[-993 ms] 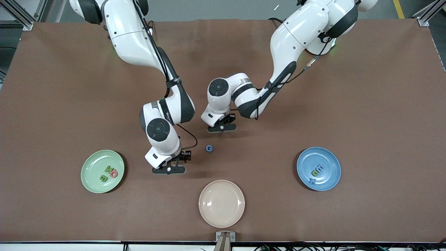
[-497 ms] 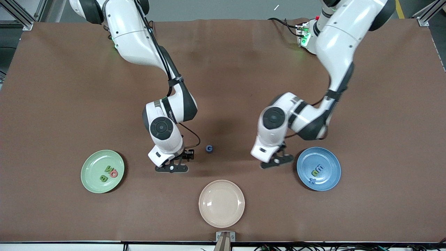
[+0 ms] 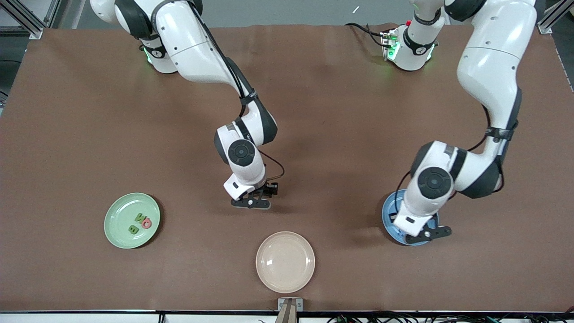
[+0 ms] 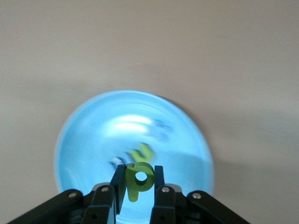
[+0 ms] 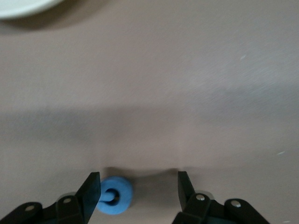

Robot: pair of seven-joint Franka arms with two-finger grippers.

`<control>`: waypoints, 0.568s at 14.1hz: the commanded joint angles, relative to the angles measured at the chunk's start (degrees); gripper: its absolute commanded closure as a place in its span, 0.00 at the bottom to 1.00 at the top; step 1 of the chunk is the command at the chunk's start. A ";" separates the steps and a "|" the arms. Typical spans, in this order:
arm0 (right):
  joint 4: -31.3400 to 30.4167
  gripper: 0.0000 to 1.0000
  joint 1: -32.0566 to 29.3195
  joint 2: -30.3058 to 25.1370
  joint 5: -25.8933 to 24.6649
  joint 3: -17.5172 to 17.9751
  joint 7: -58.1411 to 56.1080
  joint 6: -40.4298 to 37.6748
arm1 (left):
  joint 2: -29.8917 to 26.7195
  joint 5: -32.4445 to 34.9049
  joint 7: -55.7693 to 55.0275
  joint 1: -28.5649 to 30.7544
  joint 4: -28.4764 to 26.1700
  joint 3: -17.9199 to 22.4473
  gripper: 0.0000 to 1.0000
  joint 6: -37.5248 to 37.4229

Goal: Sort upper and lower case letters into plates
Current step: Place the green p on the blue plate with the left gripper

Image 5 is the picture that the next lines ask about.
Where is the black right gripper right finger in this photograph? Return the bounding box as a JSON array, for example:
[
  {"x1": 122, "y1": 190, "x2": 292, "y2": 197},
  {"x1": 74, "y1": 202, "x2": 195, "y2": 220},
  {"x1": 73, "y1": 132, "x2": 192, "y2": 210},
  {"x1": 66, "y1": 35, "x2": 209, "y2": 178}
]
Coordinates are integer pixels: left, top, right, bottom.
[{"x1": 172, "y1": 171, "x2": 269, "y2": 224}]

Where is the blue letter G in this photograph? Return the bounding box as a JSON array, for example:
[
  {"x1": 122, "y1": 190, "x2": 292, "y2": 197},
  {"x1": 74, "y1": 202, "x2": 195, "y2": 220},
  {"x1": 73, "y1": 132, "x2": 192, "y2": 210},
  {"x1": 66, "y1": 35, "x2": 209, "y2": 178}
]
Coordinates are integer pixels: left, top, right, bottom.
[{"x1": 97, "y1": 176, "x2": 134, "y2": 215}]

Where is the brown table cover sheet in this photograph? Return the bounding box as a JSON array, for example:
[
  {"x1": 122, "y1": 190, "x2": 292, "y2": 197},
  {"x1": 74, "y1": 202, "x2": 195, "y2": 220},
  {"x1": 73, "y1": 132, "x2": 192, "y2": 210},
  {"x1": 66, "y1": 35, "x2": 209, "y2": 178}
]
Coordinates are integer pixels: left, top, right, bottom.
[{"x1": 0, "y1": 0, "x2": 299, "y2": 224}]

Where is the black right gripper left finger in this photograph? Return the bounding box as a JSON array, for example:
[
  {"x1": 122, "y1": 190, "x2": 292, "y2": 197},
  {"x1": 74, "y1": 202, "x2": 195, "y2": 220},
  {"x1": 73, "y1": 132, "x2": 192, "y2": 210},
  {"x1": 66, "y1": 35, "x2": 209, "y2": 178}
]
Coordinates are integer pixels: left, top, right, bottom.
[{"x1": 0, "y1": 172, "x2": 101, "y2": 224}]

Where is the beige plate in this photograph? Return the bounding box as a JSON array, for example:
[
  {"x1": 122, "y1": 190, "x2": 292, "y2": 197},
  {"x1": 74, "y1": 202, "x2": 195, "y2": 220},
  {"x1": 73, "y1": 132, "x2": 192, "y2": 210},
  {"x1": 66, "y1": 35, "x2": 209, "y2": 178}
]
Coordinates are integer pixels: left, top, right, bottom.
[{"x1": 0, "y1": 0, "x2": 65, "y2": 20}]

